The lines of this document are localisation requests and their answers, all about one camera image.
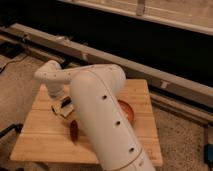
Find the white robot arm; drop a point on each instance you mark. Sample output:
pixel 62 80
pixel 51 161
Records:
pixel 93 91

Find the black floor device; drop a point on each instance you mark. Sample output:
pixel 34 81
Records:
pixel 10 50

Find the metal sliding door rail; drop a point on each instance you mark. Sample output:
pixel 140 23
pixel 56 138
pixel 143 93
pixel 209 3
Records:
pixel 191 90

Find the blue box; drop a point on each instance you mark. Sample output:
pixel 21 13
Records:
pixel 208 154

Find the wooden board table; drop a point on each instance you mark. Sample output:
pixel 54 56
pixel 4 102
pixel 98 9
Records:
pixel 45 136

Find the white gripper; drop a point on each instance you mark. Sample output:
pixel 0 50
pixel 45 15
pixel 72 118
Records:
pixel 55 90

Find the red chili pepper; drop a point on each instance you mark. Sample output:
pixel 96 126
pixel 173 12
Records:
pixel 74 131

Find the orange ceramic bowl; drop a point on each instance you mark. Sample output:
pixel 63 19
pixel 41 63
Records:
pixel 129 113

